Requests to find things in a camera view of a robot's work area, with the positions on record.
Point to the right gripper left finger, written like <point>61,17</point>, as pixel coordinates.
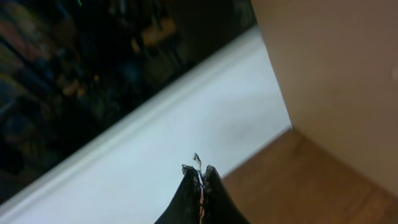
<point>184,208</point>

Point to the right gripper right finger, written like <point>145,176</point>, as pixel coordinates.
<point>219,206</point>

